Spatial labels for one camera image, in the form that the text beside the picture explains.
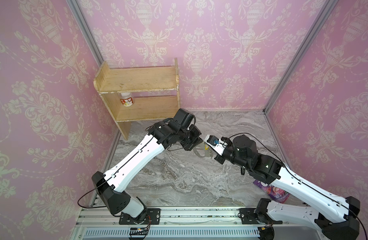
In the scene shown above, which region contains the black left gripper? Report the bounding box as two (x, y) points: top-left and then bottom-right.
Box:
(177, 122), (205, 150)

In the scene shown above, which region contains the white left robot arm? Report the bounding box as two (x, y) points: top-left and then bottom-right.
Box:
(92, 109), (202, 224)

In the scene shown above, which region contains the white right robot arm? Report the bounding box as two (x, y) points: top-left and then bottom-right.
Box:
(205, 135), (361, 240)

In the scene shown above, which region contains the purple candy bag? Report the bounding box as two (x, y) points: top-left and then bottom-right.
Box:
(253, 180), (290, 204)

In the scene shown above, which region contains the wooden two-tier shelf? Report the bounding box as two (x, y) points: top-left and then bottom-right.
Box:
(93, 59), (181, 140)

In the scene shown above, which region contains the small bottle red label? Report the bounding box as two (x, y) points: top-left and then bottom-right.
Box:
(120, 93), (134, 107)

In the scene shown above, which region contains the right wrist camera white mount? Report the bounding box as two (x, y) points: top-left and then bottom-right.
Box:
(204, 135), (227, 156)

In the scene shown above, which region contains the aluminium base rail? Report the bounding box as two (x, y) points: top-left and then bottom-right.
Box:
(70, 207), (326, 240)

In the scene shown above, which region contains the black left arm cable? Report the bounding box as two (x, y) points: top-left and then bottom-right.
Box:
(77, 179), (108, 209)

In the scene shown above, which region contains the aluminium corner wall profile left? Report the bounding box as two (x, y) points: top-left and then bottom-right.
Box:
(67, 0), (104, 67)

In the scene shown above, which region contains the aluminium corner wall profile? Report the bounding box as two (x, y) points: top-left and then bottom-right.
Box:
(67, 0), (104, 67)
(263, 0), (338, 116)

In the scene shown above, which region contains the aluminium corner wall profile right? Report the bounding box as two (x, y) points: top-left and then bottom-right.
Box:
(263, 0), (338, 116)

